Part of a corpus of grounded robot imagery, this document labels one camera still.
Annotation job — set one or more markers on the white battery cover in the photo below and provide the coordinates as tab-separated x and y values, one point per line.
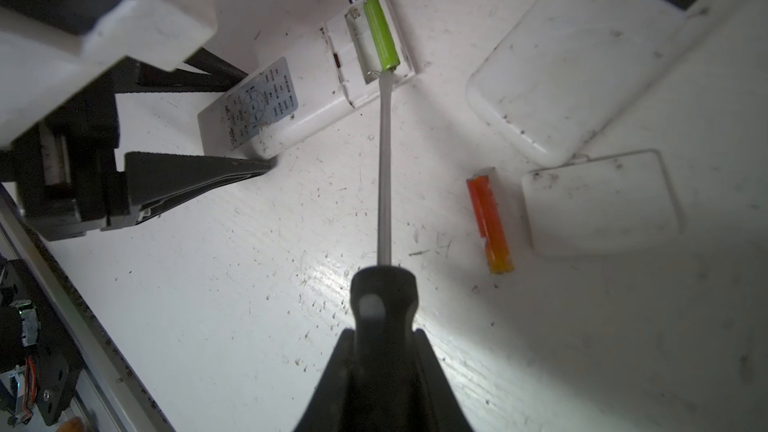
616	204

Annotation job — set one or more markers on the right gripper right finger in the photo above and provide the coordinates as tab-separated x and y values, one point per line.
439	408

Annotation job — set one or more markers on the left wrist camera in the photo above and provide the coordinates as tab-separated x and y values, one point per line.
51	49

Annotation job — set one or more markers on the orange battery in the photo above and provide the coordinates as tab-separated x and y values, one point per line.
489	222

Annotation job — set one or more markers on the white red remote control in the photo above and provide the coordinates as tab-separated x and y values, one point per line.
568	67

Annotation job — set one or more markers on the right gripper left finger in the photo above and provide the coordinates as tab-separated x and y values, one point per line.
326	408

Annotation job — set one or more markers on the black yellow screwdriver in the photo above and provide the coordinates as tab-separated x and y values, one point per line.
383	304

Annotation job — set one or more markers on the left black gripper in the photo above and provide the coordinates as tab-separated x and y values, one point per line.
65	168

